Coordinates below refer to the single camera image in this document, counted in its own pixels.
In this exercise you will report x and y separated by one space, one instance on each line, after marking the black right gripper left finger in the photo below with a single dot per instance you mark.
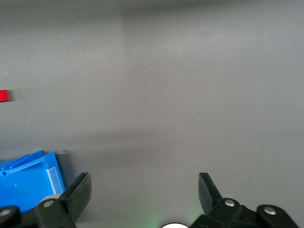
76 197

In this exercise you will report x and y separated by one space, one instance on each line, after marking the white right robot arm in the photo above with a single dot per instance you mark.
175 225

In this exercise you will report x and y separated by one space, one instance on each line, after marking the small red cube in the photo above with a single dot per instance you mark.
3 95

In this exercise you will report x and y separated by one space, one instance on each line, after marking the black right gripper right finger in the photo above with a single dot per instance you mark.
211 197

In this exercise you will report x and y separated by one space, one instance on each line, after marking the dark grey table mat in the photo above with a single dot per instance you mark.
152 95

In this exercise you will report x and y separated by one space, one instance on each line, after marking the blue plastic storage bin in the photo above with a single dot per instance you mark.
26 185

